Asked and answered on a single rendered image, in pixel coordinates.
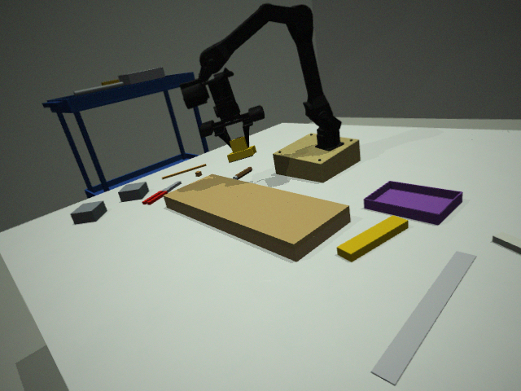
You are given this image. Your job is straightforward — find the brown hexagonal wooden handle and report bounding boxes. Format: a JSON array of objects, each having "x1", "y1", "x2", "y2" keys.
[{"x1": 233, "y1": 167, "x2": 252, "y2": 180}]

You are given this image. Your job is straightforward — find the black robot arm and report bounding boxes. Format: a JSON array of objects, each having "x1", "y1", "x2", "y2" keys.
[{"x1": 179, "y1": 3, "x2": 344, "y2": 151}]

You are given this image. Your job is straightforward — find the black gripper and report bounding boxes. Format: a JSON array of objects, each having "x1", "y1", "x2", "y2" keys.
[{"x1": 199, "y1": 94, "x2": 265, "y2": 148}]

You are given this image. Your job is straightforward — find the tan rectangular wooden panel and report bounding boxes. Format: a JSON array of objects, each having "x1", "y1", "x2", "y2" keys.
[{"x1": 164, "y1": 174, "x2": 351, "y2": 262}]

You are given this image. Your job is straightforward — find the purple shallow tray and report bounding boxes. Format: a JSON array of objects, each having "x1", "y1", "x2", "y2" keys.
[{"x1": 363, "y1": 181, "x2": 463, "y2": 225}]

